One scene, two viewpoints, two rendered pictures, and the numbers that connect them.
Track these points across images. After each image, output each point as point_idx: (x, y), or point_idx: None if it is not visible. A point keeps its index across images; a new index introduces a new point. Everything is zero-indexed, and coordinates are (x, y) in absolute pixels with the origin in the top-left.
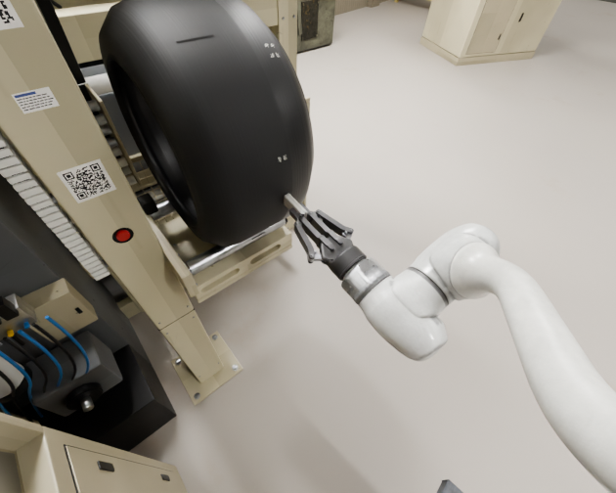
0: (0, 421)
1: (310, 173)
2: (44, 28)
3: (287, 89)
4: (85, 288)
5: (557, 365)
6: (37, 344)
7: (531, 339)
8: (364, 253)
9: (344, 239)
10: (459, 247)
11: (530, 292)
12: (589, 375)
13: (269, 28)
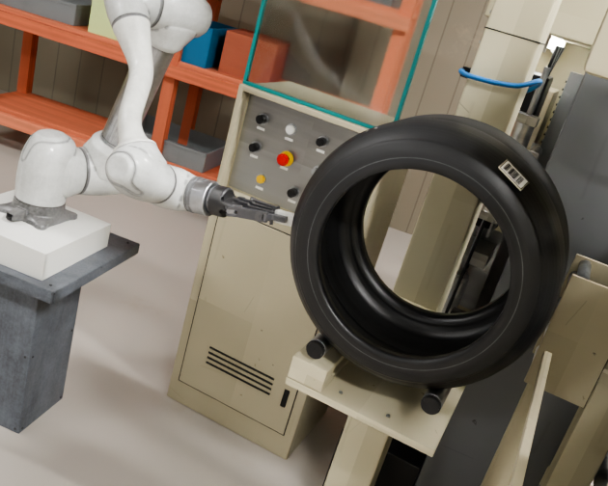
0: None
1: (293, 216)
2: (457, 105)
3: (342, 144)
4: (490, 417)
5: (149, 74)
6: None
7: (149, 86)
8: (212, 192)
9: (232, 203)
10: (153, 144)
11: (137, 96)
12: (143, 67)
13: (402, 139)
